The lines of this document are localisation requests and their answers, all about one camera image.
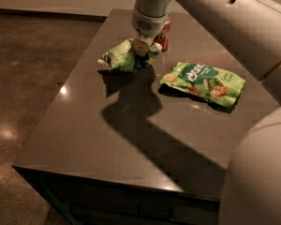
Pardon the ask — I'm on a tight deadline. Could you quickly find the dark cabinet under counter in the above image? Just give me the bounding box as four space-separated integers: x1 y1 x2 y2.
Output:
13 165 219 225

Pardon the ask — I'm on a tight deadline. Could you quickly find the green jalapeno chip bag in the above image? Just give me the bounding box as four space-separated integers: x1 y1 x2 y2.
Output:
98 38 162 72

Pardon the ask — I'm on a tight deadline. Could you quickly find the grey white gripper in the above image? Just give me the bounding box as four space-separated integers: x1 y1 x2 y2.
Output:
132 9 168 57

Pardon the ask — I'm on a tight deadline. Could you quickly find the green snack bag with logo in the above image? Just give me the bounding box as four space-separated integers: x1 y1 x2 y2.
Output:
160 62 245 108

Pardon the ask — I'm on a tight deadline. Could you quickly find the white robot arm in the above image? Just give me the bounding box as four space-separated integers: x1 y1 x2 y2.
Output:
132 0 281 225

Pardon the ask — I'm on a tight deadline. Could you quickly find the red coke can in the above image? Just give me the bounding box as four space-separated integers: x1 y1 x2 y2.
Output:
154 18 170 52

